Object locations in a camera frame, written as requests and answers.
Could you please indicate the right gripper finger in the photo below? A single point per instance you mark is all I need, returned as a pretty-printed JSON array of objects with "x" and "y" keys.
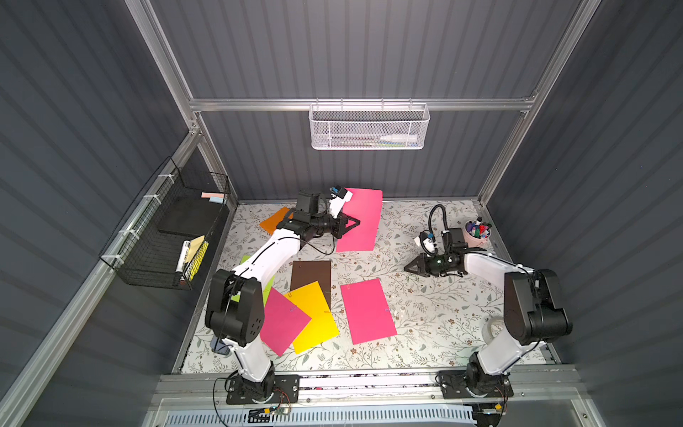
[
  {"x": 417, "y": 264},
  {"x": 416, "y": 270}
]

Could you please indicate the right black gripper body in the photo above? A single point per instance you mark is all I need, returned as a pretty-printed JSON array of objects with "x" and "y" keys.
[{"x": 429, "y": 264}]

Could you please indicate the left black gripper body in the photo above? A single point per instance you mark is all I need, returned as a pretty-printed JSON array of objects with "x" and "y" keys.
[{"x": 335, "y": 224}]

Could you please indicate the magenta paper sheet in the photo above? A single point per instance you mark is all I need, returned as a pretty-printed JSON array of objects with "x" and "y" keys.
[
  {"x": 368, "y": 312},
  {"x": 366, "y": 206},
  {"x": 283, "y": 323}
]

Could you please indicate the orange paper sheet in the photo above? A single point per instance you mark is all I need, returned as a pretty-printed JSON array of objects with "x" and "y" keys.
[{"x": 270, "y": 224}]

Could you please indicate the brown paper sheet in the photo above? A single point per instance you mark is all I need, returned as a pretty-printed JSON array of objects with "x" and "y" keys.
[{"x": 308, "y": 272}]

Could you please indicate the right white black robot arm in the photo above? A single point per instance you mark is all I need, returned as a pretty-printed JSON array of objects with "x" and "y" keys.
[{"x": 533, "y": 312}]

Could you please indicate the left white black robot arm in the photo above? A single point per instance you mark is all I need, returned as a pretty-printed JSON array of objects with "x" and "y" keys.
[{"x": 235, "y": 310}]

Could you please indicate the cup of coloured markers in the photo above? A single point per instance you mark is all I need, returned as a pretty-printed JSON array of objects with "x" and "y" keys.
[{"x": 477, "y": 232}]

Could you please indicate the yellow paper sheet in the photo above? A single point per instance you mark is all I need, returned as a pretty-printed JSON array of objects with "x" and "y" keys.
[{"x": 322, "y": 326}]

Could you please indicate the clear tape roll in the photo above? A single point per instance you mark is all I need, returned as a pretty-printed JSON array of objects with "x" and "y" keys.
[{"x": 492, "y": 327}]

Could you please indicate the white marker in basket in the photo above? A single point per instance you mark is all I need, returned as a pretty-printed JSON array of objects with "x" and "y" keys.
[{"x": 398, "y": 140}]

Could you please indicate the lime green paper sheet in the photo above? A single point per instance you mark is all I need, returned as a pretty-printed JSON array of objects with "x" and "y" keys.
[{"x": 267, "y": 285}]

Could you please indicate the pink sticky notes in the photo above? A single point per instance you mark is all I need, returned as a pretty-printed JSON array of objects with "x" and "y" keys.
[{"x": 213, "y": 197}]

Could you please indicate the yellow notepad in basket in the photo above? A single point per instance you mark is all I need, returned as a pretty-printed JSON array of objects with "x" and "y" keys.
[{"x": 190, "y": 260}]

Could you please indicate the grey blue stapler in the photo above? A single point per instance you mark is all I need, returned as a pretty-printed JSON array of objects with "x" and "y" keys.
[{"x": 219, "y": 347}]

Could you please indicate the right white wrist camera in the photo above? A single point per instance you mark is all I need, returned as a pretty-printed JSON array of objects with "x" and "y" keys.
[{"x": 426, "y": 240}]

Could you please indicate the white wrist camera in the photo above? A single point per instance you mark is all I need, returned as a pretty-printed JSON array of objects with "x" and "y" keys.
[
  {"x": 426, "y": 240},
  {"x": 339, "y": 197}
]

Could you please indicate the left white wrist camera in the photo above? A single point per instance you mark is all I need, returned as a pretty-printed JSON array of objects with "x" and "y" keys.
[{"x": 339, "y": 197}]

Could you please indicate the white wire mesh basket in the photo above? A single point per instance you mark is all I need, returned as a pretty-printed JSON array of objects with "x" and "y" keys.
[{"x": 357, "y": 125}]

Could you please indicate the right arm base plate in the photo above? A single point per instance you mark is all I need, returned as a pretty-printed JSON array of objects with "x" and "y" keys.
[{"x": 464, "y": 383}]

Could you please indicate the black wire wall basket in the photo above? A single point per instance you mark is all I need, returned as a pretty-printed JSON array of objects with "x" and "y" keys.
[{"x": 146, "y": 250}]

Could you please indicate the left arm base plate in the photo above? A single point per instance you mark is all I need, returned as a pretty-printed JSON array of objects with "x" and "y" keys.
[{"x": 275, "y": 389}]

